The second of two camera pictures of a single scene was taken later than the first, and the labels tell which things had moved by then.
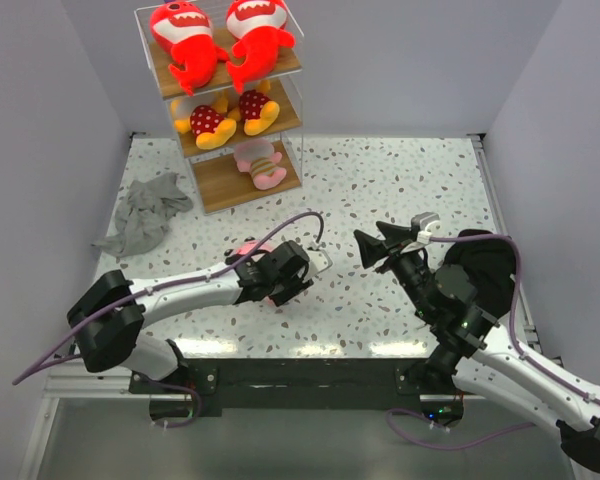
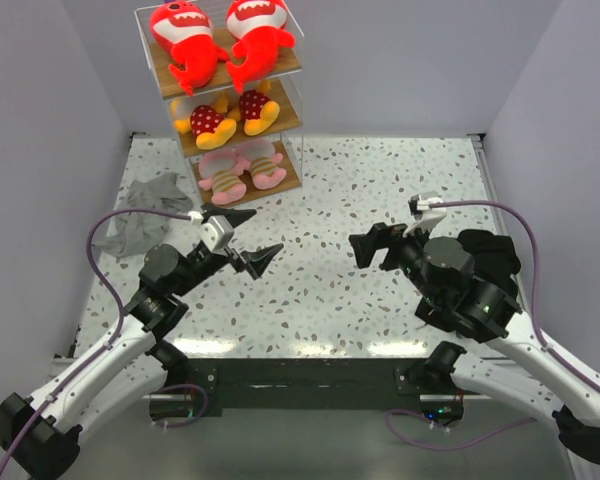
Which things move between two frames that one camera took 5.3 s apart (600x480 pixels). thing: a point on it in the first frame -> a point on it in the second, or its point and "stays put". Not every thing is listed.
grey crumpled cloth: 143,213 stays put
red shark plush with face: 188,30 stays put
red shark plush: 259,26 stays put
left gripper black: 298,285 -> 254,261
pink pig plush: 260,160 stays put
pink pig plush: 246,248 -> 222,174
